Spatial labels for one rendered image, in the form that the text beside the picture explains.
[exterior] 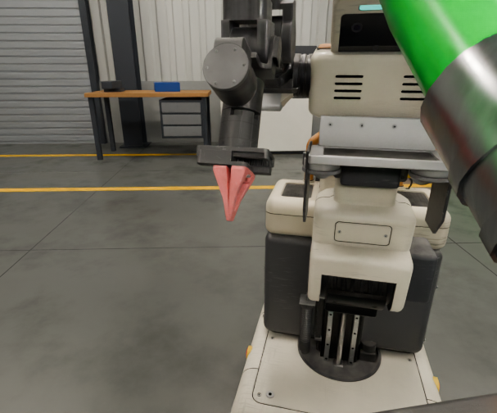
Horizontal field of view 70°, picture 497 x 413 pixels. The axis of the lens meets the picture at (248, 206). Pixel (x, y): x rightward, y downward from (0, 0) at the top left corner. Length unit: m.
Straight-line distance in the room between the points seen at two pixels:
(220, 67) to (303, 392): 0.99
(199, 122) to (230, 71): 4.50
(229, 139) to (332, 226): 0.41
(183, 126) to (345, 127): 4.31
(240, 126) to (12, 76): 6.62
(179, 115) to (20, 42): 2.99
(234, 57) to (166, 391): 1.37
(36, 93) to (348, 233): 6.40
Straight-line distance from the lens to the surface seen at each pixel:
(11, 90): 7.08
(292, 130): 5.24
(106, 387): 1.69
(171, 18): 6.31
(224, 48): 0.46
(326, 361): 1.33
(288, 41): 0.65
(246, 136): 0.49
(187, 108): 4.93
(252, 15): 0.54
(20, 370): 1.91
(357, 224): 0.83
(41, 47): 6.79
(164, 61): 6.26
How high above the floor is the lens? 1.19
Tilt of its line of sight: 21 degrees down
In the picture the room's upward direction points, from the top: straight up
